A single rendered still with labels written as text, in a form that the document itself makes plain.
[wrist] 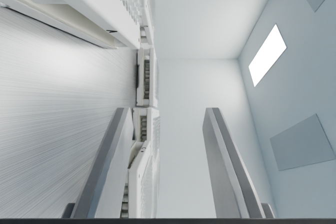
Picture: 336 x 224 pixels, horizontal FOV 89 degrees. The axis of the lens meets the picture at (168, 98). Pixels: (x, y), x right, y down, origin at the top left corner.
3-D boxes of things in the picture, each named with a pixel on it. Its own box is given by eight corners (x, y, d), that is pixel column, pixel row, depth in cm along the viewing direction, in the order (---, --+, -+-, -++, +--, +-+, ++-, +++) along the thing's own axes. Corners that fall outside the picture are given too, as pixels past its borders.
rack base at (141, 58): (145, 64, 96) (149, 64, 96) (144, 107, 94) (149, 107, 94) (137, 47, 72) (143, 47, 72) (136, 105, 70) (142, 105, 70)
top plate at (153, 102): (154, 64, 96) (157, 64, 96) (153, 107, 94) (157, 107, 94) (149, 47, 72) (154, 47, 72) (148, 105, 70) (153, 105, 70)
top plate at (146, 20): (149, -14, 70) (154, -14, 70) (148, 45, 68) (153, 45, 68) (138, -81, 45) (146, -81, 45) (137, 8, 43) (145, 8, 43)
